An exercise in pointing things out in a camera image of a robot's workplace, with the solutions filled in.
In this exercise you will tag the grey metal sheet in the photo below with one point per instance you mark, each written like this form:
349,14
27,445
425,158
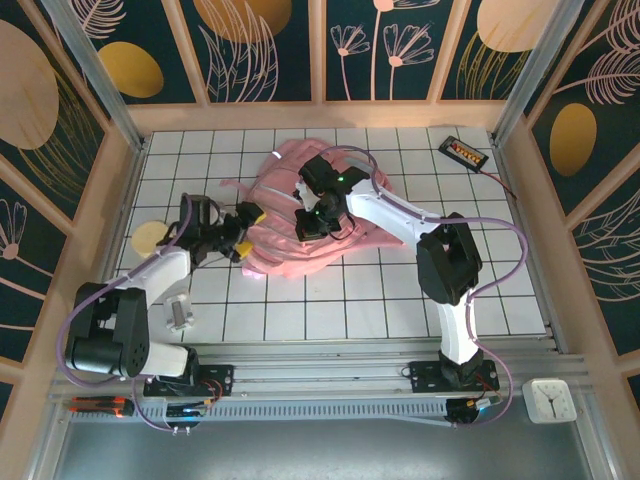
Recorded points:
320,450

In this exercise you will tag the black charger box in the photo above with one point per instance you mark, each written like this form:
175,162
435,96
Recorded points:
463,153

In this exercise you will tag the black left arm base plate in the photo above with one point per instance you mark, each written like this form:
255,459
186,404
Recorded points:
220,380

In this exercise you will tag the small black controller board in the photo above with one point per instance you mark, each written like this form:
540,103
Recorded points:
465,411
185,412

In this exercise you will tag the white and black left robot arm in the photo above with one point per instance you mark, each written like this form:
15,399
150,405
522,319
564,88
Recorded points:
160,270

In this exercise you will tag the round wooden disc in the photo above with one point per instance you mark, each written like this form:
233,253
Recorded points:
145,240

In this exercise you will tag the aluminium mounting rail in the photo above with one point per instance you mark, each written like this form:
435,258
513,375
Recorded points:
320,372

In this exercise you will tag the white square clock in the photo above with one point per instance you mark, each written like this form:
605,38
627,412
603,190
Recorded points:
546,401

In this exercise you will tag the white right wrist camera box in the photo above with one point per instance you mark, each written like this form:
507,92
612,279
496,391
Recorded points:
306,197

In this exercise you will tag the small white metal stand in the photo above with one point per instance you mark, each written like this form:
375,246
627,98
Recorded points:
179,315

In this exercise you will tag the aluminium frame post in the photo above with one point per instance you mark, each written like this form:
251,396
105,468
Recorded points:
535,75
97,75

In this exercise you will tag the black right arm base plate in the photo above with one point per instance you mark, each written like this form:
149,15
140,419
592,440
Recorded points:
425,377

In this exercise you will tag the orange and black utility knife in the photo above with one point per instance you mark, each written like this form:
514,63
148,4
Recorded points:
100,406

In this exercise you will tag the pink backpack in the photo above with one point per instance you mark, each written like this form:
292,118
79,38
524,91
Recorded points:
280,240

